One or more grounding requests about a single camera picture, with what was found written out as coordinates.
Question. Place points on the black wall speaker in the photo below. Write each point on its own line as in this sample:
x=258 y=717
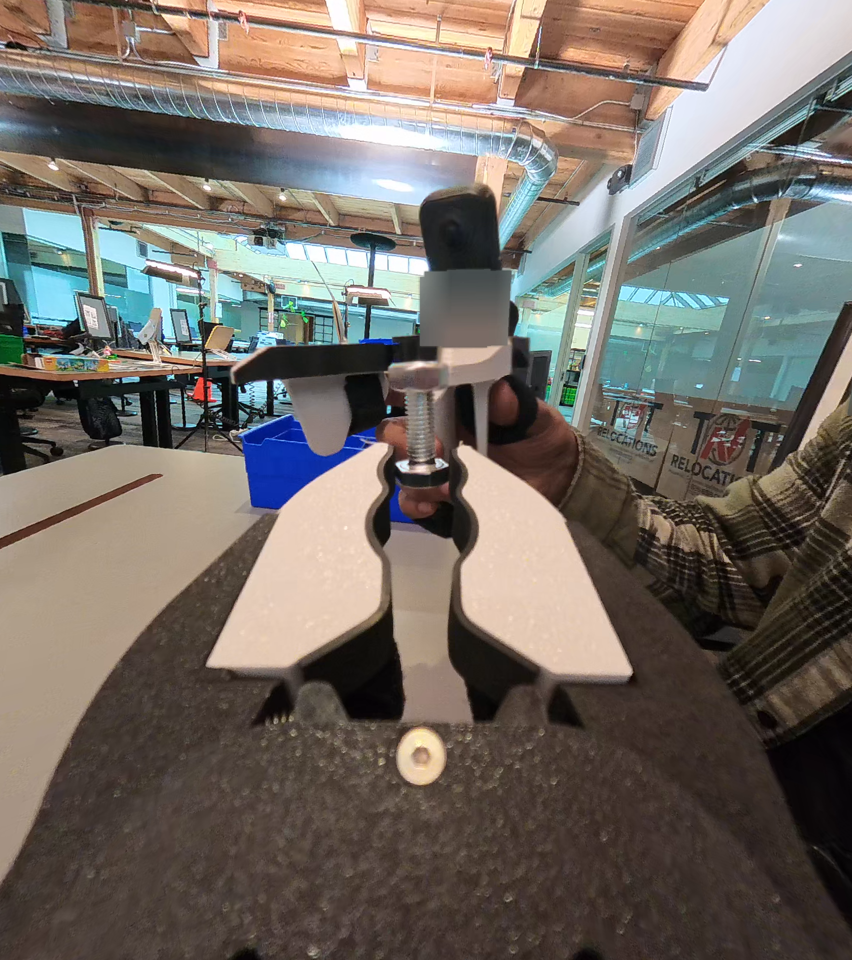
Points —
x=619 y=178

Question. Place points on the steel hex nut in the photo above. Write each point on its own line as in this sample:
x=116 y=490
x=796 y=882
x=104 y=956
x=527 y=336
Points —
x=422 y=472

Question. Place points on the black office chair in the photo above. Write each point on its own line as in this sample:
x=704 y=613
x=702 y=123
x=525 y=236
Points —
x=100 y=420
x=28 y=450

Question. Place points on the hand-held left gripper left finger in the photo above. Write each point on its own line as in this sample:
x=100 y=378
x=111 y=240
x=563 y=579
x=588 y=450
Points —
x=298 y=585

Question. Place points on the wooden office desk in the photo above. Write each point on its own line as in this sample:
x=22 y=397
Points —
x=13 y=370

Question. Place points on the colourful flat box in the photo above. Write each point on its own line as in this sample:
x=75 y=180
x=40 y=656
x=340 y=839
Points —
x=73 y=364

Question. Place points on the black floor lamp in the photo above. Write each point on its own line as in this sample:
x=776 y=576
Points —
x=373 y=241

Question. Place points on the wall vent grille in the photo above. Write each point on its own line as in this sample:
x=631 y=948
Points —
x=649 y=150

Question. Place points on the orange traffic cone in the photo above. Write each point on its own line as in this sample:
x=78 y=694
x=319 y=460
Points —
x=203 y=391

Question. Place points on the silver ventilation duct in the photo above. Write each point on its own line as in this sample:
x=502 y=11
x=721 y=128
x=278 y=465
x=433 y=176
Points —
x=171 y=97

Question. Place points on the printed cardboard box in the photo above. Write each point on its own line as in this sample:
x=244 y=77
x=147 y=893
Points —
x=625 y=442
x=711 y=450

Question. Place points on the steel hex bolt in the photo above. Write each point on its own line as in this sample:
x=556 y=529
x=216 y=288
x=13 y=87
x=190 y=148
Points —
x=422 y=427

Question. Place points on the person's right forearm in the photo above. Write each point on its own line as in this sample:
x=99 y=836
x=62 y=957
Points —
x=696 y=525

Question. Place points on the dark framed whiteboard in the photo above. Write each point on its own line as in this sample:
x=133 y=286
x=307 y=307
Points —
x=827 y=375

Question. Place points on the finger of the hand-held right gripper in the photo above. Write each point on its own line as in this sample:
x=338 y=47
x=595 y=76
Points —
x=482 y=367
x=325 y=412

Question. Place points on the person's dark clothing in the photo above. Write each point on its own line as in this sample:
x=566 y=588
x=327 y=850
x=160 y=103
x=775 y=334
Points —
x=846 y=787

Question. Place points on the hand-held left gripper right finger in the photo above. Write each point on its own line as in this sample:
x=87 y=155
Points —
x=538 y=592

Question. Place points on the person's right hand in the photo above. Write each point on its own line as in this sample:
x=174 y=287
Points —
x=538 y=442

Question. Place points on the computer monitor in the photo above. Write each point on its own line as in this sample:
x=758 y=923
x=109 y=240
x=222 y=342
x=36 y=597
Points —
x=181 y=326
x=94 y=319

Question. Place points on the blue plastic bin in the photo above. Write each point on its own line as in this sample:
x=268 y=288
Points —
x=276 y=465

